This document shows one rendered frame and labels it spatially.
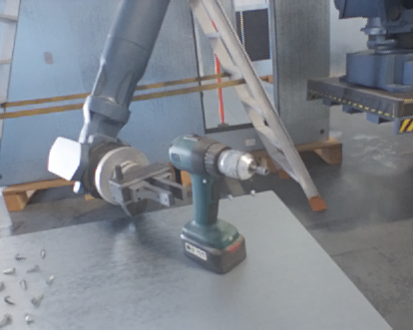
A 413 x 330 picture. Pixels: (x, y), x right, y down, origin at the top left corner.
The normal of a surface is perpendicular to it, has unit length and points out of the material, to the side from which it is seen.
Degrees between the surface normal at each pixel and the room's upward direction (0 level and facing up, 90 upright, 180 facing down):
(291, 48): 90
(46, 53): 90
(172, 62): 90
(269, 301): 0
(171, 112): 90
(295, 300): 0
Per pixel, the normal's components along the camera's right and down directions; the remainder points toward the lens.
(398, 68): -0.59, 0.34
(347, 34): -0.24, 0.36
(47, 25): 0.11, 0.33
